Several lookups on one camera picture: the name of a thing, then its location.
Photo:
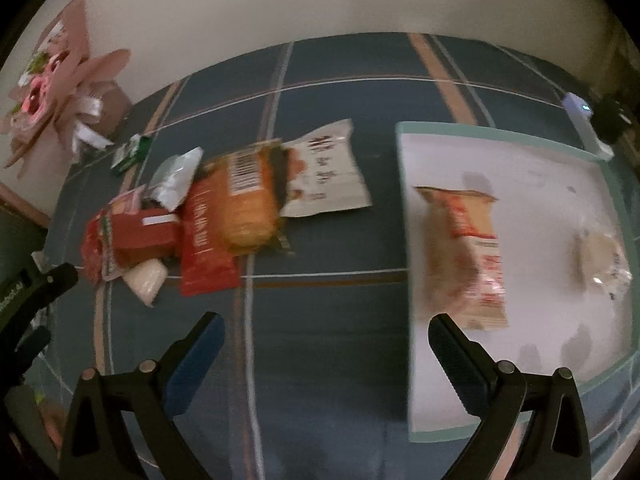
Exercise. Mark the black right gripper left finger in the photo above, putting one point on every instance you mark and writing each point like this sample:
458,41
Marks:
188,360

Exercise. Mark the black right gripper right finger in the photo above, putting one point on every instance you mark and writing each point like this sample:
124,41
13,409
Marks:
470,369

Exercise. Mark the beige red cracker pack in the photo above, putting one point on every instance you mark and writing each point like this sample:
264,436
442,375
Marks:
464,276

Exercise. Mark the red patterned snack packet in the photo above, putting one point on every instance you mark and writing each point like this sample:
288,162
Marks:
206,263

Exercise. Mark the red box snack pack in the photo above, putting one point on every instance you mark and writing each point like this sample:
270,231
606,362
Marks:
125,233

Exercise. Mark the round bun clear wrapper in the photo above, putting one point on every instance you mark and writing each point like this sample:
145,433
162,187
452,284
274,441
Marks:
602,264

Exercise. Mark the orange cake snack pack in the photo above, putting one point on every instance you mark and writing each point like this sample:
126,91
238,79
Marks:
246,187

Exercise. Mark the white snack bag red print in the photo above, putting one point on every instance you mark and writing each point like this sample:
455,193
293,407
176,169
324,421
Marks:
322,173

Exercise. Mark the small white rice cake pack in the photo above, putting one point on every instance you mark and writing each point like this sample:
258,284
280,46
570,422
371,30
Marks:
146,279

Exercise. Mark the blue plaid tablecloth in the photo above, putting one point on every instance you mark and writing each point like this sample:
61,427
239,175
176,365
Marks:
312,382

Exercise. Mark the silver foil snack packet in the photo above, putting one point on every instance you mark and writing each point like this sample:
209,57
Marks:
172,180

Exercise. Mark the white tray with teal rim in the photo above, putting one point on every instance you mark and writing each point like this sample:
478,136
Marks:
546,194

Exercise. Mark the small green packet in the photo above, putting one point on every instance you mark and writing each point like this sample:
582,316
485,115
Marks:
130,153

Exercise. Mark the black power adapter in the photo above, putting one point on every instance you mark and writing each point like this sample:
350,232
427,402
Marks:
610,119

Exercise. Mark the pink paper flower bouquet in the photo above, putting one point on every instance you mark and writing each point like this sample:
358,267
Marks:
66,100

